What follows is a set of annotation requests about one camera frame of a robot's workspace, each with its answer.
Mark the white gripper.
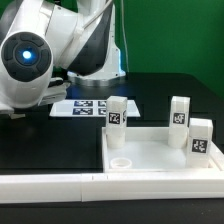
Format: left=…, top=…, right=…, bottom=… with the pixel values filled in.
left=0, top=77, right=71, bottom=115

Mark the white square tabletop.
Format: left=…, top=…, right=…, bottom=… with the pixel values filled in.
left=102, top=127, right=224, bottom=173

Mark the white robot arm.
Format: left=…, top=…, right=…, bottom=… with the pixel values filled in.
left=0, top=0, right=125, bottom=114

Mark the white marker sheet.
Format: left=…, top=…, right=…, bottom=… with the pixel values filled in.
left=49, top=99, right=141, bottom=118

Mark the white cable on wall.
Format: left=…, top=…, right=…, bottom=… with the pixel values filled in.
left=119, top=0, right=130, bottom=73

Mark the white L-shaped obstacle wall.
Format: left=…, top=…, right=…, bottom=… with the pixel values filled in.
left=0, top=172, right=224, bottom=204

